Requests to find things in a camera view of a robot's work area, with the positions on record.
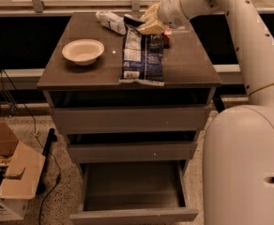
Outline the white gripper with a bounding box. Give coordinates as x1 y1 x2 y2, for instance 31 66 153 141
137 0 189 35

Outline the blue chip bag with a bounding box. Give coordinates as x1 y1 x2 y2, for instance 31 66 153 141
119 14 164 86

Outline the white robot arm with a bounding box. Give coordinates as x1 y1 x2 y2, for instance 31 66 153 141
138 0 274 225

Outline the grey top drawer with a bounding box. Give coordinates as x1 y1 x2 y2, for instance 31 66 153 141
51 105 212 135

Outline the grey drawer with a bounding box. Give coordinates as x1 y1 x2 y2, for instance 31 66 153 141
69 161 198 225
68 142 197 163
51 105 212 135

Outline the grey drawer cabinet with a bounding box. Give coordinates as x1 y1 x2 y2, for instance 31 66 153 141
36 11 222 225

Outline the grey middle drawer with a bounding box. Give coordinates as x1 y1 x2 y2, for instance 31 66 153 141
68 142 197 163

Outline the grey bottom drawer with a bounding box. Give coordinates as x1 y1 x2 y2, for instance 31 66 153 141
69 161 198 225

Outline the red soda can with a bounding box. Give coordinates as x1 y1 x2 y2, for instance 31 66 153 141
163 28 172 47

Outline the clear plastic water bottle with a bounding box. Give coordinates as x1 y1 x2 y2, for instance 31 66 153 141
96 10 126 35

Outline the white paper bowl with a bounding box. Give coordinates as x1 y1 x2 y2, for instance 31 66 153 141
62 39 104 66

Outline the black bar on floor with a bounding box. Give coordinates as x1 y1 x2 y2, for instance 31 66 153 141
37 128 57 195

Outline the open cardboard box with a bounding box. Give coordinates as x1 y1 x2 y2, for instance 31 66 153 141
0 122 45 221

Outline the black floor cable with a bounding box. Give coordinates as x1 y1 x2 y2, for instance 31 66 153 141
0 68 62 225

